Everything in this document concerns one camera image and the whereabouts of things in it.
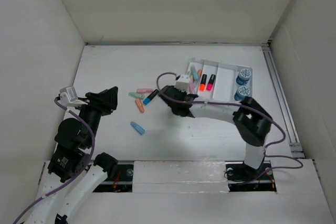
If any pastel purple highlighter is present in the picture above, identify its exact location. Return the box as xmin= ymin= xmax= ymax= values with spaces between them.
xmin=189 ymin=78 xmax=197 ymax=94

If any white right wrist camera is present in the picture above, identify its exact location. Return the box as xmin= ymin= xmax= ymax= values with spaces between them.
xmin=174 ymin=74 xmax=190 ymax=92

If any pastel orange short highlighter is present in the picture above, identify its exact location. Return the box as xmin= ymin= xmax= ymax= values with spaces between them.
xmin=135 ymin=98 xmax=145 ymax=114

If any aluminium rail right side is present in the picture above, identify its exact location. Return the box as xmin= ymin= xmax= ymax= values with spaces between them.
xmin=261 ymin=44 xmax=305 ymax=158

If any black blue highlighter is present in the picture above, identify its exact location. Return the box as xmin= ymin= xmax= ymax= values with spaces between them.
xmin=143 ymin=89 xmax=159 ymax=105

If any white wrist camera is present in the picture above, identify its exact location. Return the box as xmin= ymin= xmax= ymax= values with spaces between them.
xmin=59 ymin=86 xmax=78 ymax=107
xmin=174 ymin=74 xmax=190 ymax=92

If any blue tape roll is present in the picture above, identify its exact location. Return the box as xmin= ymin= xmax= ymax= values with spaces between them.
xmin=236 ymin=68 xmax=252 ymax=86
xmin=234 ymin=85 xmax=251 ymax=101

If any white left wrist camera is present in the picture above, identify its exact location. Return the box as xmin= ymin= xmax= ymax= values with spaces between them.
xmin=59 ymin=86 xmax=78 ymax=107

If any pastel blue clear highlighter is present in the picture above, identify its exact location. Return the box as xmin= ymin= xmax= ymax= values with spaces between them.
xmin=190 ymin=65 xmax=199 ymax=81

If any pastel pink highlighter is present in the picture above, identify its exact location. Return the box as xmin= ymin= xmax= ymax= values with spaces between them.
xmin=136 ymin=88 xmax=153 ymax=94

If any black orange highlighter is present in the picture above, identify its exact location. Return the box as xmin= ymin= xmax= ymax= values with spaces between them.
xmin=199 ymin=74 xmax=207 ymax=91

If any black pink highlighter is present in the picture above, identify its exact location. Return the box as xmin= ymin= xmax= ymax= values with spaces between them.
xmin=206 ymin=74 xmax=216 ymax=91

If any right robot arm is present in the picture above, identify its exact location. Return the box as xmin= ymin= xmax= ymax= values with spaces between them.
xmin=159 ymin=86 xmax=271 ymax=181

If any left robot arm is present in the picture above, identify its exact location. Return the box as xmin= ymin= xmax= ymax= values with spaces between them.
xmin=14 ymin=86 xmax=118 ymax=223

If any aluminium rail back edge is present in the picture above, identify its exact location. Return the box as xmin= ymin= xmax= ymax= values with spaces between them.
xmin=86 ymin=41 xmax=270 ymax=46

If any pastel blue short highlighter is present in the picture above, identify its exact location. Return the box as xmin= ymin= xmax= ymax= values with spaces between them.
xmin=130 ymin=121 xmax=145 ymax=135

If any pastel orange clear highlighter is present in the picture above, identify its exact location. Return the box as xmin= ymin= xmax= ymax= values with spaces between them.
xmin=197 ymin=69 xmax=202 ymax=78

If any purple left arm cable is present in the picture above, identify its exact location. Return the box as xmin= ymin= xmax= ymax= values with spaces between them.
xmin=13 ymin=98 xmax=96 ymax=224

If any pastel green short highlighter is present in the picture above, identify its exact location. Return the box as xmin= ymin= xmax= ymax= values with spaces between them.
xmin=128 ymin=92 xmax=144 ymax=100

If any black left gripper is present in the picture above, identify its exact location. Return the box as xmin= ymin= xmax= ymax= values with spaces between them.
xmin=75 ymin=86 xmax=118 ymax=146

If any white divided organizer tray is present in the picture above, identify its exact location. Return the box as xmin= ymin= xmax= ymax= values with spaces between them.
xmin=187 ymin=58 xmax=253 ymax=102

